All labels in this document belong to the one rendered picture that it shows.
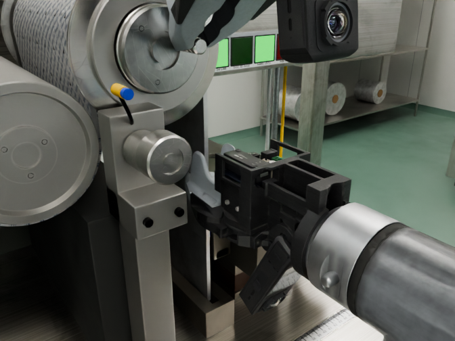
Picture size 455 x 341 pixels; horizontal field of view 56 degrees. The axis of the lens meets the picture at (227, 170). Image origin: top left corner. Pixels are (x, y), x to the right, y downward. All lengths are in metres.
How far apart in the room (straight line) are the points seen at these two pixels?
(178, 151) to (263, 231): 0.11
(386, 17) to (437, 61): 4.11
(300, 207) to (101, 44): 0.21
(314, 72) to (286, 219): 0.96
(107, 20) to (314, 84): 0.98
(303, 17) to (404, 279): 0.17
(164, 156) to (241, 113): 3.69
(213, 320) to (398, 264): 0.31
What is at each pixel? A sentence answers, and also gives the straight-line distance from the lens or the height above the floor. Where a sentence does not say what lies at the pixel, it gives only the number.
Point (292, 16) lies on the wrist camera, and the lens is 0.26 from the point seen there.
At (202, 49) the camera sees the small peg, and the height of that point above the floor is 1.25.
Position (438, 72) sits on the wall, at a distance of 5.33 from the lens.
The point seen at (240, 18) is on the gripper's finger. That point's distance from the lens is 0.36.
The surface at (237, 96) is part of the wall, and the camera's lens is 3.94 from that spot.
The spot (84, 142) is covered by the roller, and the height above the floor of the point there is 1.17.
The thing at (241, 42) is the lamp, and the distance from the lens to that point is 0.87.
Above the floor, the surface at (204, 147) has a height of 1.14.
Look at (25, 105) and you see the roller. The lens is 0.38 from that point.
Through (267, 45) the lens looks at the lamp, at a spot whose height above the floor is 1.19.
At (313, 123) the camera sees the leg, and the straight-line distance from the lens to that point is 1.33.
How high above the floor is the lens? 1.30
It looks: 23 degrees down
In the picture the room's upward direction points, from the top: straight up
